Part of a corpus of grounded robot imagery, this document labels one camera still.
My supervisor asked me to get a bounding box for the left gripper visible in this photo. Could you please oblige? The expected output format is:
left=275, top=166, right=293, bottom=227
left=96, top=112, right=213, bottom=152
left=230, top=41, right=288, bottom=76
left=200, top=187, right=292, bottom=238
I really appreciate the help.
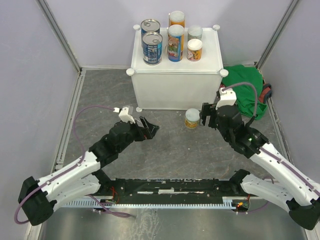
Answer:
left=117, top=115, right=159, bottom=153

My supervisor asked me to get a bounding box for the small orange can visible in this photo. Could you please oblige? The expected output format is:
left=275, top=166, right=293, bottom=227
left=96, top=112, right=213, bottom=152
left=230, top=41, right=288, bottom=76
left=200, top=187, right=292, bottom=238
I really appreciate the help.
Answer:
left=187, top=38, right=203, bottom=62

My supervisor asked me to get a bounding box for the clear-lid can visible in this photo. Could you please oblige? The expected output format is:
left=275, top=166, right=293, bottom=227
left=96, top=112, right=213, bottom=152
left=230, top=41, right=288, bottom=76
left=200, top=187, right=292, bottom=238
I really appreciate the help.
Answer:
left=187, top=25, right=203, bottom=41

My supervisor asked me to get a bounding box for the tall can white lid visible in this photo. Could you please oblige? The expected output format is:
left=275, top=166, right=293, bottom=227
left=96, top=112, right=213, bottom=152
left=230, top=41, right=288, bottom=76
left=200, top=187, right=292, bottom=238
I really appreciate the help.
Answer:
left=167, top=24, right=185, bottom=62

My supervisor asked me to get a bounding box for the blue can with pull-tab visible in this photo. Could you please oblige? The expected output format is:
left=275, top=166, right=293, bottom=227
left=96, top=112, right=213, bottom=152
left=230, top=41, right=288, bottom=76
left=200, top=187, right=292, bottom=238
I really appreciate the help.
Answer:
left=140, top=19, right=161, bottom=36

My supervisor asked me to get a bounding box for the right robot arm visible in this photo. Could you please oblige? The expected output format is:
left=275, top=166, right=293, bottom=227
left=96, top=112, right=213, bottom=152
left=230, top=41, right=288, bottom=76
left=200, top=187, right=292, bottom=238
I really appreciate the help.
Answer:
left=199, top=102, right=320, bottom=230

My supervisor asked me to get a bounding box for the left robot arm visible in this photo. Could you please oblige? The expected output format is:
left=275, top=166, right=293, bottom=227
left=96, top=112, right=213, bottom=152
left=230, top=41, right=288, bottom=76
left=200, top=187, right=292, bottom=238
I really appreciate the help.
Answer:
left=14, top=116, right=160, bottom=226

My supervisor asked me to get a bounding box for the white cube counter cabinet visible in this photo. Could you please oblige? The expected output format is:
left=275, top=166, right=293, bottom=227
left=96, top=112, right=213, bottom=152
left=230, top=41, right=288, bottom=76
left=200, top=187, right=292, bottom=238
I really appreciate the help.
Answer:
left=126, top=24, right=228, bottom=110

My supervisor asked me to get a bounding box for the green cloth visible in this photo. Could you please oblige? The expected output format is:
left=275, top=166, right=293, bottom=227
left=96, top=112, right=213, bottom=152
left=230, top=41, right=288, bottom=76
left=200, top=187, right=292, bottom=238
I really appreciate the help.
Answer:
left=222, top=65, right=268, bottom=120

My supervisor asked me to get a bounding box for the red cloth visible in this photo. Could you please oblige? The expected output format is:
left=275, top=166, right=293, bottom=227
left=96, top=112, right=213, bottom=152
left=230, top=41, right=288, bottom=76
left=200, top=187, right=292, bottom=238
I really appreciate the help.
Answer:
left=258, top=83, right=272, bottom=104

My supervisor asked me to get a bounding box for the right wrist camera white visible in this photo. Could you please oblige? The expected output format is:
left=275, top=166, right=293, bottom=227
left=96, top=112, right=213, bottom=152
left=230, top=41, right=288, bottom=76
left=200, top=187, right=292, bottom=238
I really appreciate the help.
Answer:
left=216, top=87, right=237, bottom=109

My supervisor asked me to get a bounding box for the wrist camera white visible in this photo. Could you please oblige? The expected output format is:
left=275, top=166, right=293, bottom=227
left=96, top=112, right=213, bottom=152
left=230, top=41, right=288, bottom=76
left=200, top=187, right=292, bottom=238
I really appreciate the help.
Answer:
left=216, top=87, right=237, bottom=109
left=113, top=105, right=136, bottom=124

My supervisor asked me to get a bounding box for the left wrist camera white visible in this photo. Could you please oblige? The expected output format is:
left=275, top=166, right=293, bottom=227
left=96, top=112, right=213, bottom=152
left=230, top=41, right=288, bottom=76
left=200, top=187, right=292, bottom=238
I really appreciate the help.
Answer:
left=113, top=105, right=136, bottom=124

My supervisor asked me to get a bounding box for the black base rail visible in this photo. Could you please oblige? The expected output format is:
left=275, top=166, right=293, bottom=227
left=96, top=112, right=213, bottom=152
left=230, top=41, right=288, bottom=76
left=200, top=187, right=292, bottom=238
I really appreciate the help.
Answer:
left=95, top=178, right=246, bottom=204

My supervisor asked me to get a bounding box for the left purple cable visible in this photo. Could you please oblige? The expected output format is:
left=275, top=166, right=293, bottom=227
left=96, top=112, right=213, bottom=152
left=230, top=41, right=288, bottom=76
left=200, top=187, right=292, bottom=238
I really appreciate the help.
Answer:
left=13, top=105, right=137, bottom=225

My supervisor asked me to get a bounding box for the blue-white cable duct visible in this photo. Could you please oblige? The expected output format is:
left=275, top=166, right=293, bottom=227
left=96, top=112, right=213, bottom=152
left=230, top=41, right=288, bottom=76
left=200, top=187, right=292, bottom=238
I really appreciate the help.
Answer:
left=62, top=196, right=247, bottom=210

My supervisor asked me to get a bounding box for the aluminium frame rail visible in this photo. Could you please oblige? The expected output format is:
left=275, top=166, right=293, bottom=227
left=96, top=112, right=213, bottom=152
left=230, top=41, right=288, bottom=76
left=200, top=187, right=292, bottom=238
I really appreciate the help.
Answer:
left=23, top=0, right=87, bottom=240

